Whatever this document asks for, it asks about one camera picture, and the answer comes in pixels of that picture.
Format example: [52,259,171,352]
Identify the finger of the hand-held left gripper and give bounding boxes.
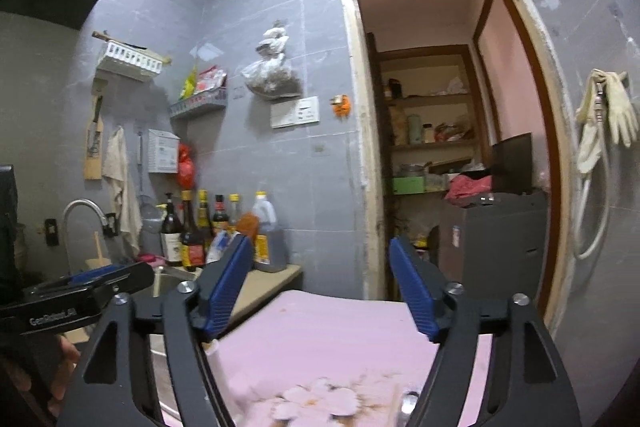
[22,268,131,296]
[90,261,156,306]

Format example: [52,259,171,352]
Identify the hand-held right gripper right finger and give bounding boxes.
[388,235,585,427]

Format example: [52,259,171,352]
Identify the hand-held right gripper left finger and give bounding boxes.
[56,234,255,427]

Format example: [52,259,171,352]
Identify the person's left hand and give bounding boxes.
[47,334,82,414]

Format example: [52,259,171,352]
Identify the pale wooden spatula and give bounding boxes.
[84,231,115,272]

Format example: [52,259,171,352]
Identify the white and blue packet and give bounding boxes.
[204,229,236,266]

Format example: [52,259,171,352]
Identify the steel kitchen sink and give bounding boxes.
[149,264,200,299]

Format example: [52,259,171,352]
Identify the soy sauce bottle yellow label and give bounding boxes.
[179,190,206,272]

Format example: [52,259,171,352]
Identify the dark bottle white label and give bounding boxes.
[159,191,184,266]

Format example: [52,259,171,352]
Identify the orange snack bag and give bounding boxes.
[235,212,261,241]

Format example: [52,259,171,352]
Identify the chrome faucet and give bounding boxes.
[62,199,114,279]

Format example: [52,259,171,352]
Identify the cooking oil jug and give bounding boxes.
[249,190,288,274]

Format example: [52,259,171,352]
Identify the dark bottle red cap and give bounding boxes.
[212,194,230,234]

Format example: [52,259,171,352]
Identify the grey cabinet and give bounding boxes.
[438,191,549,304]

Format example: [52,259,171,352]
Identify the stained beige towel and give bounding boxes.
[102,125,144,254]

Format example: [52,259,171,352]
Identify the pink floral tablecloth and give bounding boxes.
[159,289,495,427]

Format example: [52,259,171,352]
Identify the pink cloth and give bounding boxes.
[443,175,494,208]

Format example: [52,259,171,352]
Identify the red plastic bag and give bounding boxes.
[176,143,196,190]

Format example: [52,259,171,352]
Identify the wooden knife holder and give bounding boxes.
[83,76,109,180]

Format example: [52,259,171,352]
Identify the wooden shelf unit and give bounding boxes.
[367,34,494,208]

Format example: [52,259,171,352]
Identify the black monitor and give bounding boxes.
[491,132,534,196]

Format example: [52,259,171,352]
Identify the yellow seasoning packet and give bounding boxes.
[178,65,199,100]

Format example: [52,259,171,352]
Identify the red seasoning packet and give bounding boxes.
[194,64,227,96]

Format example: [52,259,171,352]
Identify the hanging clear plastic bag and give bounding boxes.
[240,20,304,99]

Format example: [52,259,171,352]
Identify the cream rubber glove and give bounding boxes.
[602,70,640,148]
[574,71,607,176]

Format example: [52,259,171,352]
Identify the white wall box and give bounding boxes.
[147,129,180,174]

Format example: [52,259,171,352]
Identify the grey wall shelf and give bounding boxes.
[168,89,230,120]

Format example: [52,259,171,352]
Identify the white wall socket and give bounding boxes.
[294,95,321,126]

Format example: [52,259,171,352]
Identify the orange wall hook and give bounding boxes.
[329,94,353,118]

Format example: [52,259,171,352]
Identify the white slotted wall basket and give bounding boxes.
[95,41,166,83]

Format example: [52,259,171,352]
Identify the wooden door frame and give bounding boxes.
[334,0,577,339]

